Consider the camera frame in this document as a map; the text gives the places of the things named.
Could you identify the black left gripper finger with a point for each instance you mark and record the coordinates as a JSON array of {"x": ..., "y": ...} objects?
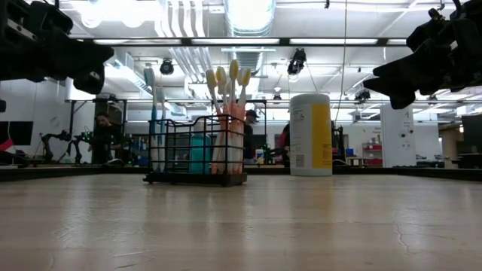
[{"x": 86, "y": 58}]

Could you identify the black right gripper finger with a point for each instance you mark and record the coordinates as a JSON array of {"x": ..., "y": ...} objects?
[{"x": 414, "y": 73}]

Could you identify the white canister with yellow label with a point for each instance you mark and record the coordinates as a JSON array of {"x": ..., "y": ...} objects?
[{"x": 310, "y": 143}]

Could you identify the teal bottle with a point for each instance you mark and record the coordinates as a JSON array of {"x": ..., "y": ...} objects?
[{"x": 199, "y": 154}]

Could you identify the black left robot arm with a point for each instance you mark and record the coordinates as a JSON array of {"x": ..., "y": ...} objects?
[{"x": 11, "y": 7}]

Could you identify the black ceiling spotlight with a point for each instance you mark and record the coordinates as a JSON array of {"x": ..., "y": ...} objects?
[
  {"x": 297, "y": 60},
  {"x": 362, "y": 95},
  {"x": 166, "y": 67}
]

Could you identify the white pillar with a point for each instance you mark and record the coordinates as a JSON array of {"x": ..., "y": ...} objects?
[{"x": 397, "y": 150}]

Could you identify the person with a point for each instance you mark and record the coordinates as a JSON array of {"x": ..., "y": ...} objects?
[
  {"x": 284, "y": 143},
  {"x": 101, "y": 137},
  {"x": 249, "y": 131}
]

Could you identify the background robot arms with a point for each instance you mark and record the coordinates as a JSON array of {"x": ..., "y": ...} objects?
[{"x": 47, "y": 145}]

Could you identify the red angled bar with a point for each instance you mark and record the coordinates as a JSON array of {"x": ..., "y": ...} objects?
[{"x": 5, "y": 145}]

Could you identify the background desk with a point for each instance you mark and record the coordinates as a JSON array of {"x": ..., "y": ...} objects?
[{"x": 468, "y": 150}]

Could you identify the red storage shelf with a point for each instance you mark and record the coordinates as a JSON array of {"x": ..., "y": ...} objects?
[{"x": 373, "y": 162}]

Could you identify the white bottle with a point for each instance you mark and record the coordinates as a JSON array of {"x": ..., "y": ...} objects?
[{"x": 259, "y": 156}]

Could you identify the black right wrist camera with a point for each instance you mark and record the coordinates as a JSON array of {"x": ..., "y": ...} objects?
[{"x": 433, "y": 34}]

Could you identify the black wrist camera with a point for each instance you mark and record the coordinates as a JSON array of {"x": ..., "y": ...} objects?
[
  {"x": 433, "y": 34},
  {"x": 50, "y": 17}
]

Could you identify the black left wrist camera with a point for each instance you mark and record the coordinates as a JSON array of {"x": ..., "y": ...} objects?
[{"x": 50, "y": 17}]

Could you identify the black background gantry frame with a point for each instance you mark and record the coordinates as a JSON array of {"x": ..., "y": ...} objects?
[{"x": 124, "y": 101}]

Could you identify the black wall screen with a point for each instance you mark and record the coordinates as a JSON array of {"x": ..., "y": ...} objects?
[{"x": 17, "y": 132}]

